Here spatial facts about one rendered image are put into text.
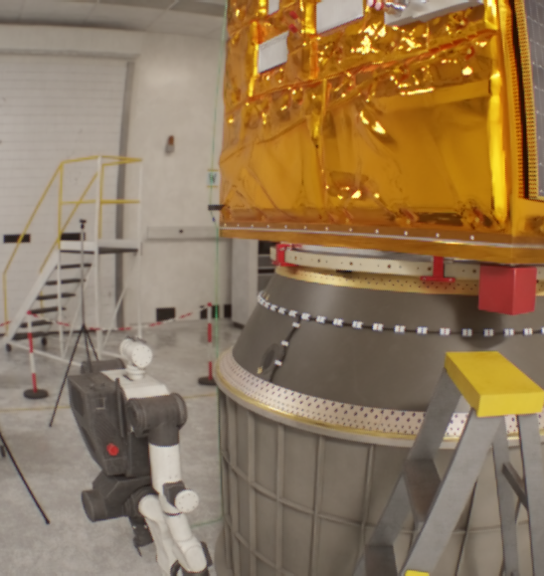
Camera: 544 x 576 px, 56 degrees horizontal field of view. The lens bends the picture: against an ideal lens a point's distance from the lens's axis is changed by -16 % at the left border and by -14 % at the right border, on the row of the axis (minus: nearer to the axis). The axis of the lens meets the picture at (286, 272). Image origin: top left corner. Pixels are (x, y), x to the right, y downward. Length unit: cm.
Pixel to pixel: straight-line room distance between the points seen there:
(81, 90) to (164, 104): 162
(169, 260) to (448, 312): 830
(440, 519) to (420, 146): 116
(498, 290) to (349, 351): 62
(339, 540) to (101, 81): 864
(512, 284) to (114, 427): 122
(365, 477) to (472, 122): 121
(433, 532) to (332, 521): 96
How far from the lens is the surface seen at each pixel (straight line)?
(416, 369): 196
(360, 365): 202
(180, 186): 1008
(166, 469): 161
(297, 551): 235
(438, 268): 199
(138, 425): 153
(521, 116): 173
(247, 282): 978
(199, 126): 1031
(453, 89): 178
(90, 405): 164
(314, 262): 225
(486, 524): 211
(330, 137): 228
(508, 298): 171
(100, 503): 183
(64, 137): 948
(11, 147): 935
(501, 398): 115
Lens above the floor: 184
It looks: 5 degrees down
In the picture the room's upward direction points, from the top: 1 degrees clockwise
